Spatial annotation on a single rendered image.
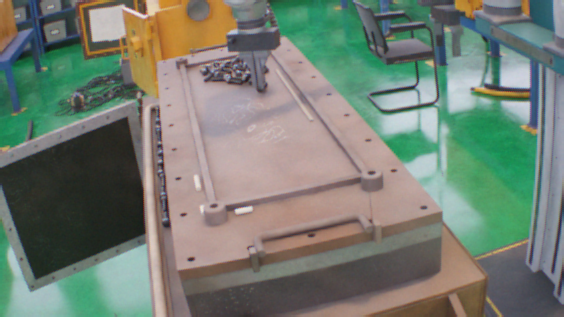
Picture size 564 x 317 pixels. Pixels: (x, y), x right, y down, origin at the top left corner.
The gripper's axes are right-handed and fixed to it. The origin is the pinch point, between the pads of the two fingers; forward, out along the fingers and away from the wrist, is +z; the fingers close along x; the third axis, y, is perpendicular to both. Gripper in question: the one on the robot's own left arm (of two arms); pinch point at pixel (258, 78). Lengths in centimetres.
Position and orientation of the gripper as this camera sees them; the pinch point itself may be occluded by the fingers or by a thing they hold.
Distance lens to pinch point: 169.3
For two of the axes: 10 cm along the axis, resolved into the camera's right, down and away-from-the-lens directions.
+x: 9.5, 0.2, -3.1
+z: 1.2, 9.0, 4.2
